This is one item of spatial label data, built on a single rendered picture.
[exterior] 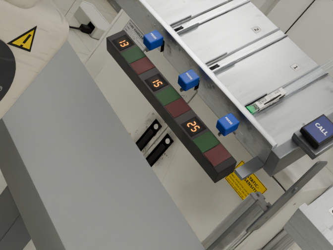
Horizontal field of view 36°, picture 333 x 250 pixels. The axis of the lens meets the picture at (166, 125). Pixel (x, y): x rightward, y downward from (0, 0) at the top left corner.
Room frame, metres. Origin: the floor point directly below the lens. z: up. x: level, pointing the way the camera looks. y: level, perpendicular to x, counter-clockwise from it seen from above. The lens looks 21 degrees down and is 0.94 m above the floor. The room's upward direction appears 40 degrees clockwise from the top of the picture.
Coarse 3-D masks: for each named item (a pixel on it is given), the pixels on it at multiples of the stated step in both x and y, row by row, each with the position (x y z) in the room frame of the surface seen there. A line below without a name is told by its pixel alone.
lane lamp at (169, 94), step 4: (168, 88) 0.84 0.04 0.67; (172, 88) 0.84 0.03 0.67; (160, 92) 0.83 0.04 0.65; (164, 92) 0.83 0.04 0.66; (168, 92) 0.83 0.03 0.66; (172, 92) 0.84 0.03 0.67; (176, 92) 0.84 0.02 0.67; (156, 96) 0.82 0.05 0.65; (160, 96) 0.82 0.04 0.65; (164, 96) 0.83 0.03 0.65; (168, 96) 0.83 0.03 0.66; (172, 96) 0.83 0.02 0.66; (176, 96) 0.83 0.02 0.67; (160, 100) 0.82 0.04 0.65; (164, 100) 0.82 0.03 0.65; (168, 100) 0.82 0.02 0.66; (172, 100) 0.82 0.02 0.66; (164, 104) 0.81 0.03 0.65
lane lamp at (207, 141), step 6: (210, 132) 0.79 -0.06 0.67; (198, 138) 0.78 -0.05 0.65; (204, 138) 0.78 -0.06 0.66; (210, 138) 0.78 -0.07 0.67; (216, 138) 0.79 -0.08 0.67; (198, 144) 0.77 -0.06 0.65; (204, 144) 0.77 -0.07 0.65; (210, 144) 0.78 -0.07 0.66; (216, 144) 0.78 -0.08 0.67; (204, 150) 0.76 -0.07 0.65
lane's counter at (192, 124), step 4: (188, 120) 0.80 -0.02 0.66; (192, 120) 0.80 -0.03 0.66; (196, 120) 0.81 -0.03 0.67; (184, 124) 0.79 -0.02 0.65; (188, 124) 0.80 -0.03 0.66; (192, 124) 0.80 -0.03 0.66; (196, 124) 0.80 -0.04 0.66; (200, 124) 0.80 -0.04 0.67; (184, 128) 0.79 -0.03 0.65; (188, 128) 0.79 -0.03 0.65; (192, 128) 0.79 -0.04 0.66; (196, 128) 0.79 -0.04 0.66; (200, 128) 0.79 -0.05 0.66; (204, 128) 0.80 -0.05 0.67; (188, 132) 0.78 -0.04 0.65; (192, 132) 0.78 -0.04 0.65; (196, 132) 0.79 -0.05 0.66
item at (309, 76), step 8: (320, 64) 0.93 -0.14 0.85; (328, 64) 0.94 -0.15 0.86; (312, 72) 0.92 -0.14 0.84; (320, 72) 0.92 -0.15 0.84; (296, 80) 0.89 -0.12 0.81; (304, 80) 0.90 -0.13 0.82; (288, 88) 0.88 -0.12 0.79; (296, 88) 0.89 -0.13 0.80; (256, 104) 0.83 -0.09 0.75; (256, 112) 0.83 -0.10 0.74
